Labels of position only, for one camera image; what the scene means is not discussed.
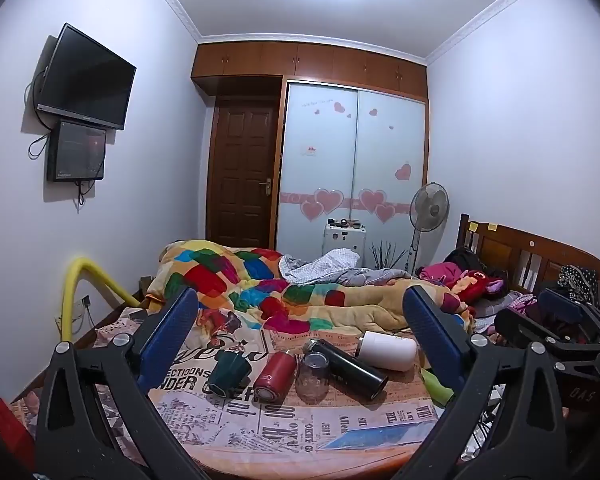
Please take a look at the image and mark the colourful patchwork quilt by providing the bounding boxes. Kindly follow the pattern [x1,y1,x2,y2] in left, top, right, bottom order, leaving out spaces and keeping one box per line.
[145,240,473,336]

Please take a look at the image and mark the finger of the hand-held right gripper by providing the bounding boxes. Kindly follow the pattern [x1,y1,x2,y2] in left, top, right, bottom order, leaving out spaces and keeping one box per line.
[494,307,600,361]
[536,287,600,341]

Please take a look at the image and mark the yellow padded pipe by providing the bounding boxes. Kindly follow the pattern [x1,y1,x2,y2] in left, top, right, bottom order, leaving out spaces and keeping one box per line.
[62,256,142,343]

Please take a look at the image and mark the dried twigs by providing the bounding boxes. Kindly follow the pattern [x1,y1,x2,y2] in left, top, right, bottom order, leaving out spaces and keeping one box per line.
[370,240,406,272]

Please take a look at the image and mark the white cup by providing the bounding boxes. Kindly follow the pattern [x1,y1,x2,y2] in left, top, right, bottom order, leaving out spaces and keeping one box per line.
[356,331,418,372]

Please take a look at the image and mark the pink clothing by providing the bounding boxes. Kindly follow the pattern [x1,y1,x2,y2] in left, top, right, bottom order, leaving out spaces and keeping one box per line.
[419,261,463,286]

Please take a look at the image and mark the white appliance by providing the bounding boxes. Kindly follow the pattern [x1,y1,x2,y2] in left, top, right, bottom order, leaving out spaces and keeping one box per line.
[322,219,368,268]

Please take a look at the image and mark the black polka dot cloth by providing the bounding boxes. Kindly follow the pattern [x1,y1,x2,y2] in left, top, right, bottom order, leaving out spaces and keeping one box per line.
[559,265,600,303]

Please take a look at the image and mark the sliding wardrobe with heart stickers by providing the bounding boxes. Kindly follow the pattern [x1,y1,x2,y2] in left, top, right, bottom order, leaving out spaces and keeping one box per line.
[276,77,428,273]

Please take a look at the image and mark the brown wooden door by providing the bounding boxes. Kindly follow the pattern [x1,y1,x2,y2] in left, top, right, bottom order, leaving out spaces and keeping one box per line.
[206,98,281,250]

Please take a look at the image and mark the black wall television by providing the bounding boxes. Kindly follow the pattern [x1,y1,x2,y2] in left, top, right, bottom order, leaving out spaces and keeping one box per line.
[34,22,137,132]

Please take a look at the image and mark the red bag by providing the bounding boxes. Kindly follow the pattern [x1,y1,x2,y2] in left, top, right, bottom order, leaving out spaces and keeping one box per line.
[0,397,36,467]

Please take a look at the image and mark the grey crumpled cloth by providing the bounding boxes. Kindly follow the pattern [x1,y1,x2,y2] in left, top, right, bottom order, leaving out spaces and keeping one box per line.
[279,249,413,288]

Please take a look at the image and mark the dark green cup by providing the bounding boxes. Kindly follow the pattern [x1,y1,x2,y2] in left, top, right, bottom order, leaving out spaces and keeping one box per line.
[202,351,253,400]

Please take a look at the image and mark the newspaper print bedsheet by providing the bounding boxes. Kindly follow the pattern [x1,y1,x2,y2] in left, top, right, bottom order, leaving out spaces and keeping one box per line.
[10,305,481,480]

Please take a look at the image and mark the small black wall monitor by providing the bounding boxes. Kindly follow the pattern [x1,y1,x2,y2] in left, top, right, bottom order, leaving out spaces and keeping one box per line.
[46,119,108,183]

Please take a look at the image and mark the black thermos bottle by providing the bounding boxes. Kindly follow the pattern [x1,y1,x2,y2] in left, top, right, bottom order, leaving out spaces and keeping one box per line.
[302,338,390,402]

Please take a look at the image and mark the standing electric fan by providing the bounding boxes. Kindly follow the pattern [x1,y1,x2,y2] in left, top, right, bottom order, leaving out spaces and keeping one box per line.
[402,182,451,276]

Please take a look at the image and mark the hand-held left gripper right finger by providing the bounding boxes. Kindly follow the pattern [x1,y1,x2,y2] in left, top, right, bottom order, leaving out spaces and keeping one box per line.
[390,285,571,480]

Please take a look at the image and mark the light green cup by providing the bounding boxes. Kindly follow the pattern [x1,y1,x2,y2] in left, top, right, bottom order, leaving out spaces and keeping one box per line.
[420,369,456,407]

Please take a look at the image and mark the brown wooden headboard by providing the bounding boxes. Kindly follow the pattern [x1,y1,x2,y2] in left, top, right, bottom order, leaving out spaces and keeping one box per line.
[455,213,600,313]

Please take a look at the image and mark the black television cable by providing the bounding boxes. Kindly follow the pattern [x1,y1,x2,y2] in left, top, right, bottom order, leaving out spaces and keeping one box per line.
[24,67,52,159]

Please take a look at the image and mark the clear glass cup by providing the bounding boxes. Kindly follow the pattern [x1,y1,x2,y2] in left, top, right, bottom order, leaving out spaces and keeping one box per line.
[295,352,331,403]

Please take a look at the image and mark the black bag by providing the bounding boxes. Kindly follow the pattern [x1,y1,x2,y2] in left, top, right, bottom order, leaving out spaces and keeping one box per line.
[445,249,487,276]

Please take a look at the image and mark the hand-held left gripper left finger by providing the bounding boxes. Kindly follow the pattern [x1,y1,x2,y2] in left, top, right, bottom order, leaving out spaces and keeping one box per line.
[34,286,211,480]

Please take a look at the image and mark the red plush toy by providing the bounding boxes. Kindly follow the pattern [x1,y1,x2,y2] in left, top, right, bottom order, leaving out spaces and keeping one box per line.
[447,269,508,306]

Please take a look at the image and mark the brown overhead cabinet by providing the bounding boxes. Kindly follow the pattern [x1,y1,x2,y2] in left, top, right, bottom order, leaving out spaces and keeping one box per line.
[191,42,427,101]

